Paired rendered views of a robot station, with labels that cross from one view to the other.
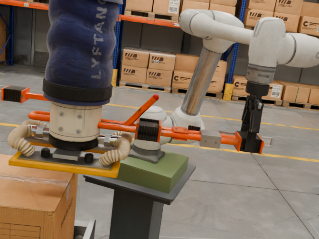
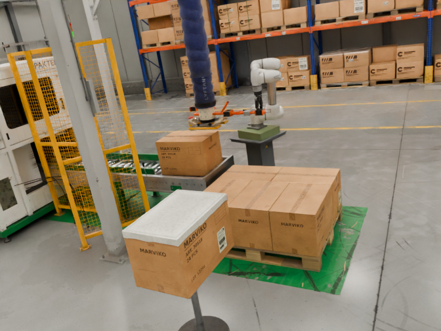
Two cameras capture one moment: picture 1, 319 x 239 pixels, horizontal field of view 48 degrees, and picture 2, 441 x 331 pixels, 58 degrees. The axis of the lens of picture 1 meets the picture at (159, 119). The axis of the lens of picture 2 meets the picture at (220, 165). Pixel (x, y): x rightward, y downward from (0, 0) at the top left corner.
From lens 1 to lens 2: 3.12 m
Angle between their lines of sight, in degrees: 30
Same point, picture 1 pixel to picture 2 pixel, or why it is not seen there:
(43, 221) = (200, 145)
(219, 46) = not seen: hidden behind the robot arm
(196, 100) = (271, 98)
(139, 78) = (337, 79)
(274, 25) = (253, 72)
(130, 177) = (247, 136)
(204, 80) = (270, 88)
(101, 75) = (208, 98)
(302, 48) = (266, 77)
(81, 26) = (199, 85)
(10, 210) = (191, 142)
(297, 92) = not seen: outside the picture
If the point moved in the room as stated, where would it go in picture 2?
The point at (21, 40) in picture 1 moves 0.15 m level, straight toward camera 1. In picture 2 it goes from (242, 66) to (241, 66)
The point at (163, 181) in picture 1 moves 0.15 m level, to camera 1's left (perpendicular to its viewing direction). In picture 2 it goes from (258, 136) to (246, 136)
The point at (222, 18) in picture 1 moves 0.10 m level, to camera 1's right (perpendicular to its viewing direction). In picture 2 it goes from (266, 62) to (275, 61)
